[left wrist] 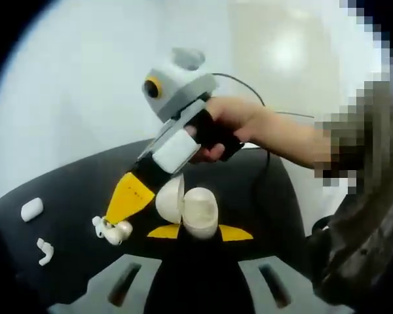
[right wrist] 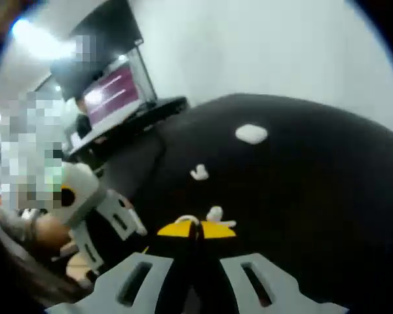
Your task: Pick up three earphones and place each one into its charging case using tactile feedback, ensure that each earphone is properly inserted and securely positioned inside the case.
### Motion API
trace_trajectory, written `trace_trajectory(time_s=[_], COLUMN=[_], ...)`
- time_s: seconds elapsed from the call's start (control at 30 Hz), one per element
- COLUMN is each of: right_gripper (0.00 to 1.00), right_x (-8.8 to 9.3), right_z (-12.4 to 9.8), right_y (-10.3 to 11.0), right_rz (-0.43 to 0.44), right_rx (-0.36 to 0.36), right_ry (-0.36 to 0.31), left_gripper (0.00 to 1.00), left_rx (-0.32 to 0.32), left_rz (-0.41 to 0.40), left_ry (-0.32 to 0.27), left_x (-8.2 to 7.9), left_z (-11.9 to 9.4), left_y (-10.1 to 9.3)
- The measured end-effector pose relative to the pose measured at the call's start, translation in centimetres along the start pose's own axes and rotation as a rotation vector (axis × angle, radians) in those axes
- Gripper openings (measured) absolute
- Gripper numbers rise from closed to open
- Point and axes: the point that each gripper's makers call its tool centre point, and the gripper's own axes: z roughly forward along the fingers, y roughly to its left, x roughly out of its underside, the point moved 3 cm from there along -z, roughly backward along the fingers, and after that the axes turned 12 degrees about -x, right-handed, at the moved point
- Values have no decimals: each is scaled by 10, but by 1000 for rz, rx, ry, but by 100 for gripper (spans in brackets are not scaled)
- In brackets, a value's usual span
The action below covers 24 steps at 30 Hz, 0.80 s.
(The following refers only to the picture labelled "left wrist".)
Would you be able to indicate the person's right hand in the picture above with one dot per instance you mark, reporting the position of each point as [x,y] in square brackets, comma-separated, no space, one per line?
[239,114]

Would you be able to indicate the black table mat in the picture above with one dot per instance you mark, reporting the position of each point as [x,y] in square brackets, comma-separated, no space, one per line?
[68,183]

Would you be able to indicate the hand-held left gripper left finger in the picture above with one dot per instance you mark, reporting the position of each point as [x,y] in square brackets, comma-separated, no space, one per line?
[118,281]

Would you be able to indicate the white oval charging case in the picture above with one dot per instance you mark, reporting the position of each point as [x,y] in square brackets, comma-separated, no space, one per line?
[199,209]

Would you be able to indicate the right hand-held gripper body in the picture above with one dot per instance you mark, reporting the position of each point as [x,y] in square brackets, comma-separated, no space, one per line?
[180,91]

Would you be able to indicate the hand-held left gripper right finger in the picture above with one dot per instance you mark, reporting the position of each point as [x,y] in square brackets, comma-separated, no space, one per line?
[275,284]

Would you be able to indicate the white rounded rectangular charging case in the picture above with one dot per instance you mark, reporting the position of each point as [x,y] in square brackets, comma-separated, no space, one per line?
[31,210]

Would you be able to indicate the white clip earphone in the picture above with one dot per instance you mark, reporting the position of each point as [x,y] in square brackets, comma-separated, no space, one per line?
[121,229]

